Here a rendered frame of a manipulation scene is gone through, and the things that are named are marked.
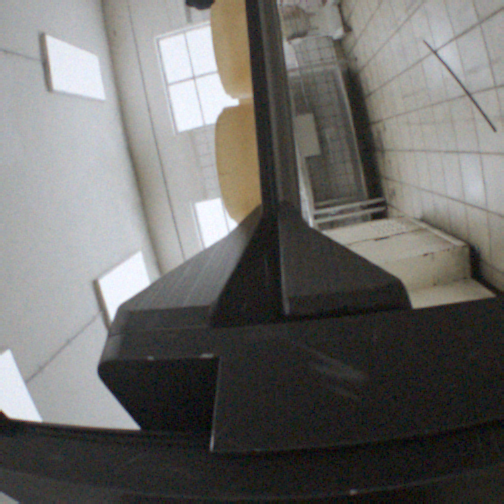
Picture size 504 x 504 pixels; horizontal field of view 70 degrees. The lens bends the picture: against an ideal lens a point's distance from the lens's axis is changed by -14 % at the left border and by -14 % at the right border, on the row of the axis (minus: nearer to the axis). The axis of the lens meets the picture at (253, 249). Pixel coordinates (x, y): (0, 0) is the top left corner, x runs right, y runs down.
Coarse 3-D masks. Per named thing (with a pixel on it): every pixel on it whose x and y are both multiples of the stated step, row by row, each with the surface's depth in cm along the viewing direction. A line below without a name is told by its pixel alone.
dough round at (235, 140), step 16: (224, 112) 15; (240, 112) 15; (224, 128) 15; (240, 128) 15; (224, 144) 15; (240, 144) 14; (224, 160) 15; (240, 160) 14; (256, 160) 14; (224, 176) 15; (240, 176) 15; (256, 176) 15; (224, 192) 15; (240, 192) 15; (256, 192) 15; (240, 208) 15
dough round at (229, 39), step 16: (224, 0) 16; (240, 0) 15; (224, 16) 15; (240, 16) 15; (224, 32) 15; (240, 32) 15; (224, 48) 15; (240, 48) 15; (224, 64) 16; (240, 64) 16; (224, 80) 16; (240, 80) 16; (240, 96) 18
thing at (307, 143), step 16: (320, 64) 415; (336, 64) 420; (288, 80) 478; (336, 80) 450; (304, 128) 443; (352, 128) 431; (304, 144) 447; (352, 144) 453; (304, 160) 442; (352, 160) 482; (304, 176) 443; (304, 208) 519; (336, 208) 451; (384, 208) 447
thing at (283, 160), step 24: (264, 0) 17; (264, 24) 14; (264, 48) 13; (264, 72) 12; (264, 96) 12; (288, 96) 43; (264, 120) 12; (288, 120) 32; (264, 144) 12; (288, 144) 26; (264, 168) 12; (288, 168) 22; (264, 192) 12; (288, 192) 19; (264, 216) 12
